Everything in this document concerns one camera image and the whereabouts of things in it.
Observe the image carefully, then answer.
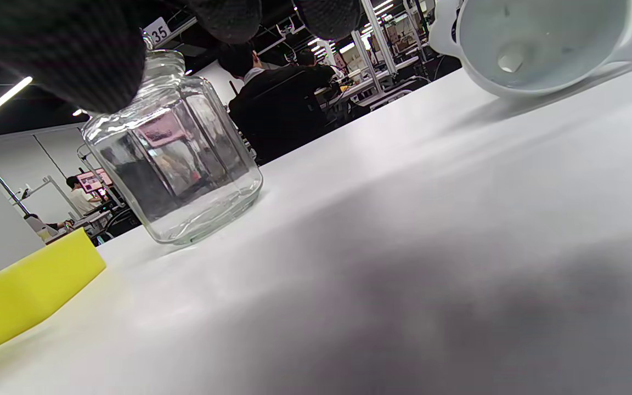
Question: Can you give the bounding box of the yellow plastic box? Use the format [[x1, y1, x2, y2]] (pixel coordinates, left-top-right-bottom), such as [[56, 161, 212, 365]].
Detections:
[[0, 228, 107, 363]]

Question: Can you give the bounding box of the pale grey funnel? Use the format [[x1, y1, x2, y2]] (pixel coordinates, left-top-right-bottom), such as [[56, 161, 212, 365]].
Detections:
[[428, 0, 632, 100]]

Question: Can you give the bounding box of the pink computer monitor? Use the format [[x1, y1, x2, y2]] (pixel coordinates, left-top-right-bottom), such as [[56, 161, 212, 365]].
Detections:
[[76, 169, 114, 194]]

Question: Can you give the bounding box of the clear glass jar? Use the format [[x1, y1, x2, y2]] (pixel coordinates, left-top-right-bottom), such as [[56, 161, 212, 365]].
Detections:
[[82, 48, 264, 245]]

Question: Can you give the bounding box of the person's right hand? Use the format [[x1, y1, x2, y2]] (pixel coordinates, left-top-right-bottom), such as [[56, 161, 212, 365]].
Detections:
[[0, 0, 362, 114]]

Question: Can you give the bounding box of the white number sign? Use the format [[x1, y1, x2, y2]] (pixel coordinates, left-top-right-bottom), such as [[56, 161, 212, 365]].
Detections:
[[143, 16, 172, 46]]

